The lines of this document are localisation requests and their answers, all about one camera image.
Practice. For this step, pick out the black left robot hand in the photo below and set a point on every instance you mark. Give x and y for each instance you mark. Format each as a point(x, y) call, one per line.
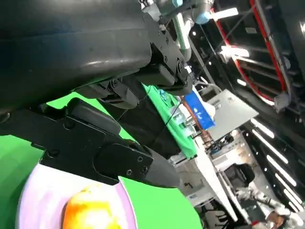
point(71, 47)

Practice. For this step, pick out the orange white toy bread roll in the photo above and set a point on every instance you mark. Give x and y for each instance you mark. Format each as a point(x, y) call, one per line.
point(95, 210)

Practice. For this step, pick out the blue sign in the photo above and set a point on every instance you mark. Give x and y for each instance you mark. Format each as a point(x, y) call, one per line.
point(200, 112)

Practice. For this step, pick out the green table cloth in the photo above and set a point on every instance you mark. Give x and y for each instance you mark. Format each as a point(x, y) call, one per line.
point(162, 205)
point(183, 140)

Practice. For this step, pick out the lilac plate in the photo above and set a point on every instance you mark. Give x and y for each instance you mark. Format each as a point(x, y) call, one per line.
point(40, 190)

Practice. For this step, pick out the white ceiling light tube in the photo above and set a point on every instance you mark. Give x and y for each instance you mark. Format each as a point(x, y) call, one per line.
point(234, 51)
point(226, 13)

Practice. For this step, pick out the grey panel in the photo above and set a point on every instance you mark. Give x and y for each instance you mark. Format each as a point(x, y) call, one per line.
point(233, 112)

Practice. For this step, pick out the white desk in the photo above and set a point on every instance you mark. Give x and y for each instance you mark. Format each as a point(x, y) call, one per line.
point(207, 162)

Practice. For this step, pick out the red ceiling pipe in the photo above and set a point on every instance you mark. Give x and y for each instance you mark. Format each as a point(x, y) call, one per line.
point(276, 62)

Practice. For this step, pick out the black office chair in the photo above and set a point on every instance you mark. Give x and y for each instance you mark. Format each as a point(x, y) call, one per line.
point(240, 174)

